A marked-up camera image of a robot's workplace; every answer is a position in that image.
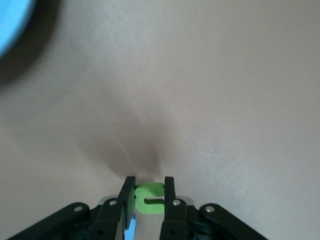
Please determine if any blue plate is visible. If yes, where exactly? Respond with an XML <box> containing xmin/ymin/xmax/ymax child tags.
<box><xmin>0</xmin><ymin>0</ymin><xmax>35</xmax><ymax>60</ymax></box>

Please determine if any green letter u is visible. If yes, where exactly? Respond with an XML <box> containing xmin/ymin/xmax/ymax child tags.
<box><xmin>134</xmin><ymin>182</ymin><xmax>166</xmax><ymax>215</ymax></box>

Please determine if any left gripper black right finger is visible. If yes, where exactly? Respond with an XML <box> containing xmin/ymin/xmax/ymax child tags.
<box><xmin>159</xmin><ymin>176</ymin><xmax>270</xmax><ymax>240</ymax></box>

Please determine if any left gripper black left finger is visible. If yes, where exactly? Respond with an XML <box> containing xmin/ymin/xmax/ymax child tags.
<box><xmin>4</xmin><ymin>176</ymin><xmax>137</xmax><ymax>240</ymax></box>

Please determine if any blue letter m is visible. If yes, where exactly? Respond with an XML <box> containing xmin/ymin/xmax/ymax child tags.
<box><xmin>124</xmin><ymin>216</ymin><xmax>138</xmax><ymax>240</ymax></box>

